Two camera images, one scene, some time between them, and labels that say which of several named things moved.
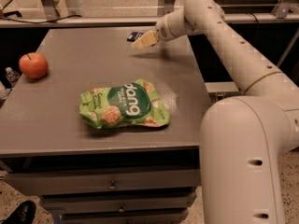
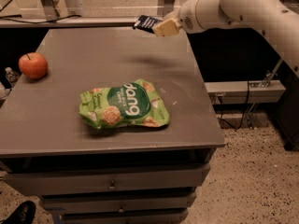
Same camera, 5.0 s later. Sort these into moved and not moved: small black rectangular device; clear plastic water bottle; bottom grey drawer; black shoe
Moved: small black rectangular device
Not moved: clear plastic water bottle; bottom grey drawer; black shoe
